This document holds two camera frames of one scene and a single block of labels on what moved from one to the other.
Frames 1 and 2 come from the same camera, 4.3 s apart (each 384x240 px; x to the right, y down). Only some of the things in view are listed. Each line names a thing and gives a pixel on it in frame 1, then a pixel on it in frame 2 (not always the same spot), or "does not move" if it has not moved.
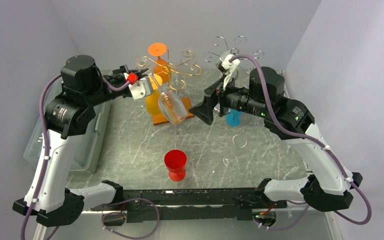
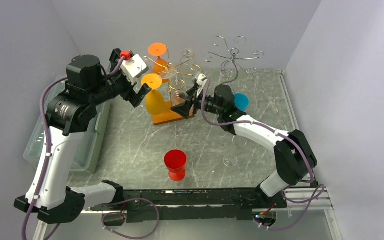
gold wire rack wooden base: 170,68 -> 170,116
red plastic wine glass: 175,160 does not move
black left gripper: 122,69 does not move
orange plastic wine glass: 161,67 does not move
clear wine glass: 171,105 -> 177,88
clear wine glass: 231,159 does not move
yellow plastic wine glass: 152,99 does not move
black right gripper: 204,109 -> 184,108
